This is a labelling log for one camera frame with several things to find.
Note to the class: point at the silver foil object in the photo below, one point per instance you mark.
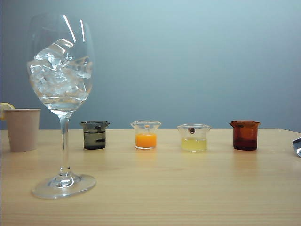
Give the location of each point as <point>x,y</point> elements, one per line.
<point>298,148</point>

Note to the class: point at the clear wine glass with ice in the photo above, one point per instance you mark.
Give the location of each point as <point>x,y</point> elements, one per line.
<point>63,131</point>

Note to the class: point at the yellow lemon slice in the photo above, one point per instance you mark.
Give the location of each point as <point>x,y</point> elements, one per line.
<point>4,107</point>

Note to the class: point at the beige paper cup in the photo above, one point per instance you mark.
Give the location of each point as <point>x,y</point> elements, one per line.
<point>22,131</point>

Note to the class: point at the clear cup with yellow juice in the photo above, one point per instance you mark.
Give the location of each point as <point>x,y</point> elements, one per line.
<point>194,144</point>

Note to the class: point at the smoky grey measuring cup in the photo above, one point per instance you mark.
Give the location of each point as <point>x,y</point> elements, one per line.
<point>94,141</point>

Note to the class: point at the amber brown measuring cup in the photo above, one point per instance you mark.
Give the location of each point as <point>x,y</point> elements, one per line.
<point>244,139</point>

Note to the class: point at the clear cup with orange juice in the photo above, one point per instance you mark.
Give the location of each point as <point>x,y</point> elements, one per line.
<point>145,141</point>

